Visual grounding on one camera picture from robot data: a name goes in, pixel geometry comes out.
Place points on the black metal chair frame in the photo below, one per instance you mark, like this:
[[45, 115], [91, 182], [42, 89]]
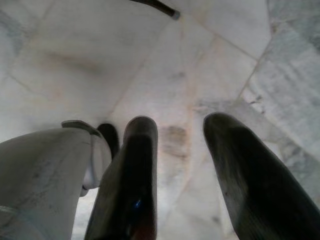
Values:
[[168, 9]]

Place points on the black right robot foot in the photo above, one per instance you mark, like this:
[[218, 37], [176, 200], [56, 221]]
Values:
[[111, 137]]

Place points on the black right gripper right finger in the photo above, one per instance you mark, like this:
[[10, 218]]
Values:
[[255, 187]]

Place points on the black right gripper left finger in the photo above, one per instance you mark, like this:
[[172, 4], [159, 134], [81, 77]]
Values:
[[132, 180]]

